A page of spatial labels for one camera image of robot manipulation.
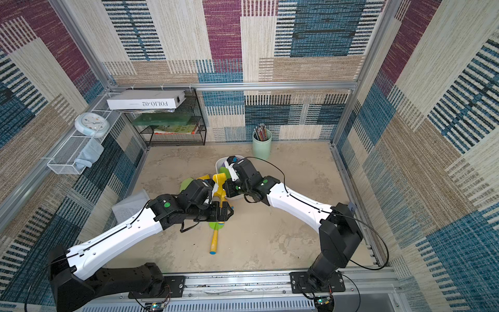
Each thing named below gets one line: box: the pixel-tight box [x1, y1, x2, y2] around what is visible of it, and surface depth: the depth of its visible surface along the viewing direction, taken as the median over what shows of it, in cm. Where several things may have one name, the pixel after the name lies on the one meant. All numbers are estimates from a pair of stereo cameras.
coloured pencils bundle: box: [253, 122, 268, 142], surface depth 107 cm
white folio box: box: [106, 90, 187, 110], surface depth 81 cm
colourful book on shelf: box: [153, 124, 197, 135], surface depth 103 cm
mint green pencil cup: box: [252, 128, 273, 160], surface depth 107 cm
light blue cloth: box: [74, 137, 105, 170], surface depth 70 cm
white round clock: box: [74, 111, 110, 138], surface depth 76 cm
